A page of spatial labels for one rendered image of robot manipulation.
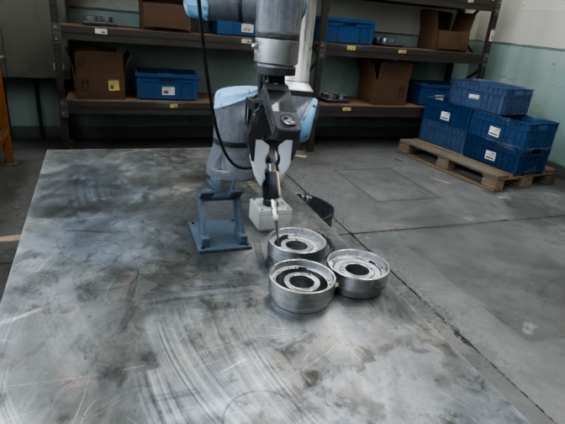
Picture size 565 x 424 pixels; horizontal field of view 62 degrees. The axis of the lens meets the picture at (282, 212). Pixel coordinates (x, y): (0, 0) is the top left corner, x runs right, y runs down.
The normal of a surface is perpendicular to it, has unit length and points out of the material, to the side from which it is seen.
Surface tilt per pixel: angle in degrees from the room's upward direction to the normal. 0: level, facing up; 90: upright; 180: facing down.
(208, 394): 0
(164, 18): 83
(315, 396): 0
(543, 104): 90
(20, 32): 90
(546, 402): 0
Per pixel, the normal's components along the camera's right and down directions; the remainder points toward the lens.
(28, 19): 0.34, 0.39
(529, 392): 0.08, -0.92
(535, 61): -0.94, 0.06
